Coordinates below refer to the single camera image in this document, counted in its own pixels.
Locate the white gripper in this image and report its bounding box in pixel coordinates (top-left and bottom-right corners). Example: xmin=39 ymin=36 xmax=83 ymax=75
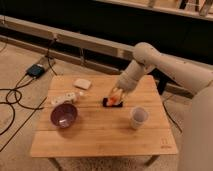
xmin=108 ymin=86 xmax=129 ymax=105

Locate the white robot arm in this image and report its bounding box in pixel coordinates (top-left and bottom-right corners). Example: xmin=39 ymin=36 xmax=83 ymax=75
xmin=108 ymin=42 xmax=213 ymax=171

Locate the white ceramic cup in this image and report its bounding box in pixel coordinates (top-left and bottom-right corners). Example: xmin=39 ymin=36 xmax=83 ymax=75
xmin=130 ymin=107 xmax=148 ymax=130

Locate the black rectangular block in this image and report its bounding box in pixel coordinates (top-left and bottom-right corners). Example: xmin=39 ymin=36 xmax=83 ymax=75
xmin=102 ymin=97 xmax=123 ymax=108

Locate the beige sponge block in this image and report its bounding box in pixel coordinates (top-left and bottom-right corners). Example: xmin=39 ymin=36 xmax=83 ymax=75
xmin=74 ymin=79 xmax=91 ymax=90

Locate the wooden table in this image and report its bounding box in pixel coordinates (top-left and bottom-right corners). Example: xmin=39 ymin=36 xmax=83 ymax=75
xmin=30 ymin=74 xmax=179 ymax=171

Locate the white toy object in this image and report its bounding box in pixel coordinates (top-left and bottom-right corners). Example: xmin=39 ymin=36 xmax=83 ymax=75
xmin=51 ymin=93 xmax=77 ymax=106

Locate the purple bowl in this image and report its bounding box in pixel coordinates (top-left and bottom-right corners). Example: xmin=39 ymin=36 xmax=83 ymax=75
xmin=50 ymin=103 xmax=78 ymax=128

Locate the black power adapter left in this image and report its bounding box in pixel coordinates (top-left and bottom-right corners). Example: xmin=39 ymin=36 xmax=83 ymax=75
xmin=26 ymin=64 xmax=45 ymax=78

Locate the black floor cable right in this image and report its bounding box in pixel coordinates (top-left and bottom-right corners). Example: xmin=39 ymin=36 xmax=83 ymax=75
xmin=162 ymin=94 xmax=184 ymax=134

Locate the black floor cable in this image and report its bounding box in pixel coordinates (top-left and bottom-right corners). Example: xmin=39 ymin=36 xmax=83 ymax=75
xmin=0 ymin=33 xmax=59 ymax=153
xmin=162 ymin=94 xmax=184 ymax=134

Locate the black floor cable left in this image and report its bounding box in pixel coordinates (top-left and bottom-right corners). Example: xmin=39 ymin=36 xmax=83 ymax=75
xmin=0 ymin=33 xmax=59 ymax=153

